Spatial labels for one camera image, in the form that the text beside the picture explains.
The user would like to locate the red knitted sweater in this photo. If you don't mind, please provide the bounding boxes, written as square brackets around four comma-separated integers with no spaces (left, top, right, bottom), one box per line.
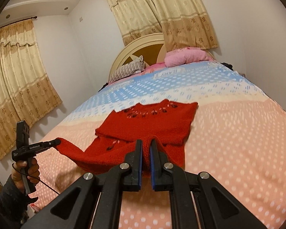
[56,99,198,175]

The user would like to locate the dark sleeved left forearm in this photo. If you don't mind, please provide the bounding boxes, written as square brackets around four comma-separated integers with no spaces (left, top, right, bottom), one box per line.
[0,176,38,228]

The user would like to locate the person's left hand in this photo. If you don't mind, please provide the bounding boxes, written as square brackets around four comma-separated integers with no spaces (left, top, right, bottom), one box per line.
[11,158,40,194]

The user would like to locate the beige floral curtain left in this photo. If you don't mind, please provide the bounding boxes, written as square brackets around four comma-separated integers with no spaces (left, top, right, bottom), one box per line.
[0,19,62,160]

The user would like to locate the beige floral curtain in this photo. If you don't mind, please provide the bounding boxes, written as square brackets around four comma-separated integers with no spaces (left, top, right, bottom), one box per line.
[102,0,219,52]
[0,19,62,160]

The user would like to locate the pink blue dotted bedspread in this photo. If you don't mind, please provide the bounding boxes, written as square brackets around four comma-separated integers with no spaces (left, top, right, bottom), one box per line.
[28,60,286,229]

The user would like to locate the black item behind bed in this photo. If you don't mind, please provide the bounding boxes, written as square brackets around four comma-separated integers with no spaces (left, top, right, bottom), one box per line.
[221,63,234,71]

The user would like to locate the striped grey pillow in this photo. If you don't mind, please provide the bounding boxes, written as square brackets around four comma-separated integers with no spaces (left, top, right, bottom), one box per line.
[109,55,145,83]

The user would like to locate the pink folded blanket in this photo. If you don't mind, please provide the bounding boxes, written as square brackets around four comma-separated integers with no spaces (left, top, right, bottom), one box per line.
[164,47,214,68]

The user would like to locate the cream round wooden headboard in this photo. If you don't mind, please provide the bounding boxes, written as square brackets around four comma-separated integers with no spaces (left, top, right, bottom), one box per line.
[108,33,215,81]

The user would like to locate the beige floral curtain right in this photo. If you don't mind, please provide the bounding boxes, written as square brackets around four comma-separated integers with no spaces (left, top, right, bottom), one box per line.
[102,0,219,52]

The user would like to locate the thin black cable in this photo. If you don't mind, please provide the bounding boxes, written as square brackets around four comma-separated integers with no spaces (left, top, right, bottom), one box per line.
[12,163,60,195]

